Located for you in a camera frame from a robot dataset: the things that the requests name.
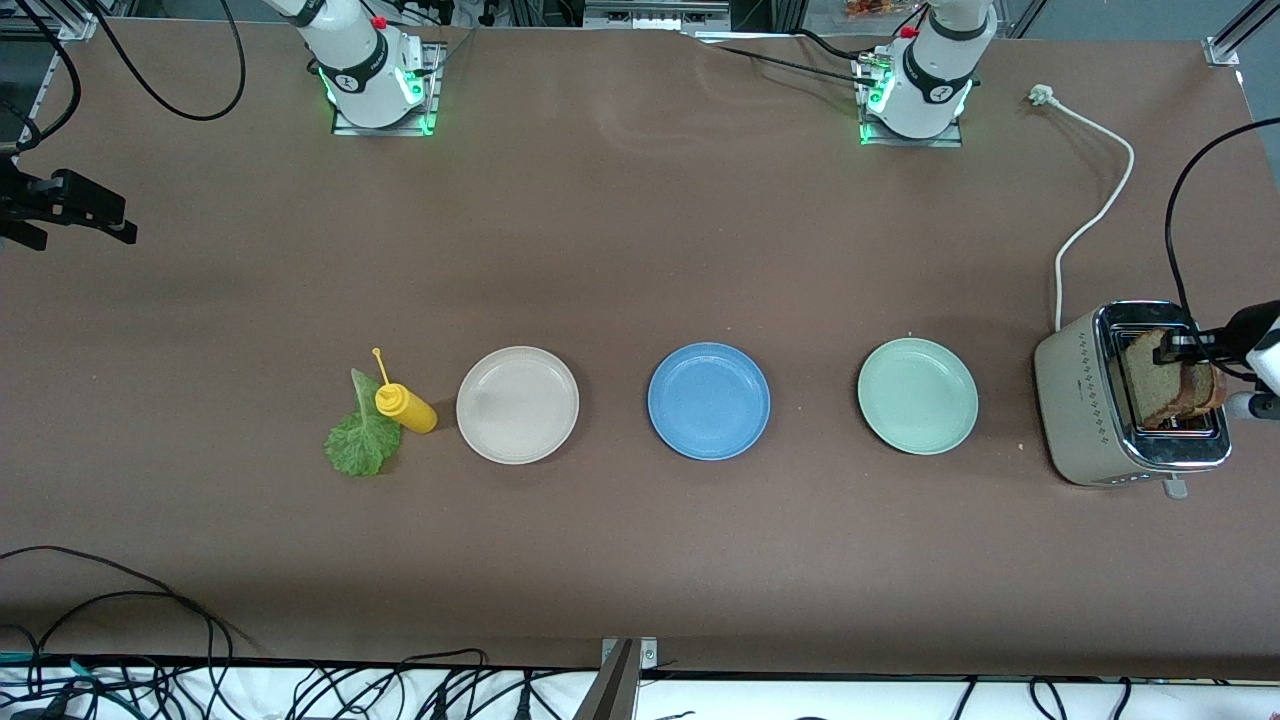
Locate brown bread slice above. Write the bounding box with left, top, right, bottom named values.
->
left=1180, top=360, right=1228, bottom=419
left=1125, top=328, right=1201, bottom=431

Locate aluminium table bracket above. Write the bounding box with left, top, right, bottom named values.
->
left=572, top=637, right=661, bottom=720

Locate grey metal box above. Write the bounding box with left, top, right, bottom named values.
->
left=582, top=0, right=731, bottom=31

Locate black cable on table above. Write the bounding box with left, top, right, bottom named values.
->
left=690, top=30, right=881, bottom=91

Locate green lettuce leaf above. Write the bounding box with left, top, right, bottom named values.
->
left=324, top=368, right=403, bottom=477

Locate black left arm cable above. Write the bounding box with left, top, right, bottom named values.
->
left=1165, top=118, right=1280, bottom=336

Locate blue plate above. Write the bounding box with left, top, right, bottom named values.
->
left=647, top=342, right=772, bottom=461

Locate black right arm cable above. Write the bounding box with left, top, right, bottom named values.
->
left=0, top=0, right=89, bottom=158
left=95, top=0, right=247, bottom=122

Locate black looping cable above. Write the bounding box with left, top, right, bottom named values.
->
left=0, top=545, right=256, bottom=661
left=0, top=590, right=236, bottom=720

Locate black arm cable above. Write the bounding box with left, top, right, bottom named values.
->
left=1165, top=118, right=1280, bottom=336
left=95, top=0, right=247, bottom=122
left=0, top=0, right=89, bottom=158

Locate beige plate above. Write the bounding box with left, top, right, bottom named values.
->
left=456, top=346, right=580, bottom=465

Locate yellow mustard squeeze bottle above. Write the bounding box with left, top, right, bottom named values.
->
left=371, top=347, right=439, bottom=435

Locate beige and chrome toaster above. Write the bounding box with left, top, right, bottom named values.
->
left=1034, top=300, right=1233, bottom=500

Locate light green plate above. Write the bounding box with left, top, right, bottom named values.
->
left=857, top=338, right=980, bottom=456

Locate white toaster power cable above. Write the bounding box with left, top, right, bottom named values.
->
left=1030, top=85, right=1136, bottom=333

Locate aluminium frame rail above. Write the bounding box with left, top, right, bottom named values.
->
left=1205, top=0, right=1280, bottom=66
left=0, top=0, right=101, bottom=41

